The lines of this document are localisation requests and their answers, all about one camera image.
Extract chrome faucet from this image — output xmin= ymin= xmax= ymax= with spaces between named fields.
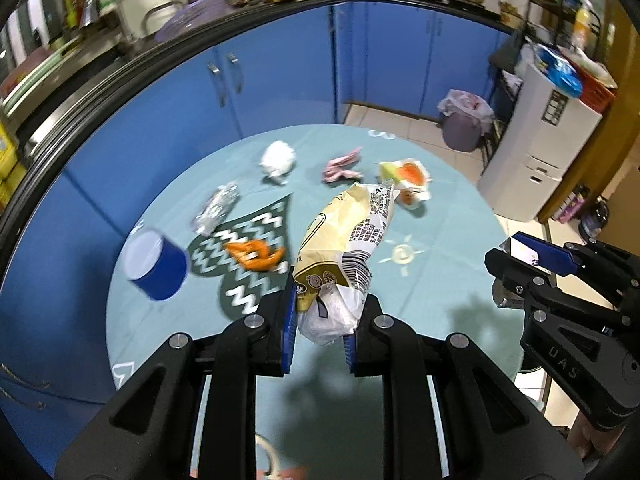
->
xmin=80 ymin=0 xmax=103 ymax=28

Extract wooden door frame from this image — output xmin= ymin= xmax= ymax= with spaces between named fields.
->
xmin=590 ymin=0 xmax=640 ymax=201

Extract red plastic basket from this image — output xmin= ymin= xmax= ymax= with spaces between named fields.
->
xmin=567 ymin=55 xmax=617 ymax=113

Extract purple plastic basket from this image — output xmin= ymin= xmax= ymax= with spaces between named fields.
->
xmin=155 ymin=0 xmax=236 ymax=43

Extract small white tube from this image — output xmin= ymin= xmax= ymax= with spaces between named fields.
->
xmin=492 ymin=236 xmax=542 ymax=311

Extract pink crumpled wrapper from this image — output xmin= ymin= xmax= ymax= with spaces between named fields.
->
xmin=322 ymin=146 xmax=365 ymax=184

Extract yellow spray bottle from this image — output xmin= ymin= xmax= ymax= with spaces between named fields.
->
xmin=572 ymin=0 xmax=593 ymax=51

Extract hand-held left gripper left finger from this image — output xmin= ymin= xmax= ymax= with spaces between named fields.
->
xmin=54 ymin=265 xmax=298 ymax=480

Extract round table with teal tablecloth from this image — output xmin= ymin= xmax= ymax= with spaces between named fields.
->
xmin=105 ymin=124 xmax=526 ymax=480

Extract clear plastic bag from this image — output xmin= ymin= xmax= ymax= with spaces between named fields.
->
xmin=575 ymin=47 xmax=618 ymax=88

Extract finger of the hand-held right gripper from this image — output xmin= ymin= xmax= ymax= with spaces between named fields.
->
xmin=510 ymin=232 xmax=640 ymax=286
xmin=485 ymin=247 xmax=551 ymax=306

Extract white tissue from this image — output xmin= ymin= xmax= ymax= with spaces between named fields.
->
xmin=260 ymin=141 xmax=297 ymax=186

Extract blue snack packet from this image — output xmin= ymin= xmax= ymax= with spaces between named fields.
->
xmin=535 ymin=44 xmax=583 ymax=98

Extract yellow bread bag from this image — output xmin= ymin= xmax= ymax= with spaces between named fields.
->
xmin=292 ymin=181 xmax=397 ymax=346

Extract white wrapper with orange print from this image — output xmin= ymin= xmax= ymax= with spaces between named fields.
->
xmin=377 ymin=158 xmax=432 ymax=211

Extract dark blue jar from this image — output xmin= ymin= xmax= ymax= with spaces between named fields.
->
xmin=580 ymin=199 xmax=612 ymax=241

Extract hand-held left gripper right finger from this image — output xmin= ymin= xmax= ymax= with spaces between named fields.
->
xmin=344 ymin=295 xmax=586 ymax=480

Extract black metal rack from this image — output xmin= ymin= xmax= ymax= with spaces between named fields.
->
xmin=525 ymin=0 xmax=601 ymax=51

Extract blue lower cabinets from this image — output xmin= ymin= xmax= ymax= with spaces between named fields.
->
xmin=0 ymin=0 xmax=513 ymax=411

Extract purple bin with plastic bag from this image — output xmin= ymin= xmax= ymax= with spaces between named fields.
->
xmin=437 ymin=89 xmax=496 ymax=153

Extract silver foil wrapper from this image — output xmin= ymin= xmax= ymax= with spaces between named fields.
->
xmin=192 ymin=182 xmax=241 ymax=237

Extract blue cup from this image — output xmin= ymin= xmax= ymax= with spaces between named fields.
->
xmin=123 ymin=230 xmax=190 ymax=302

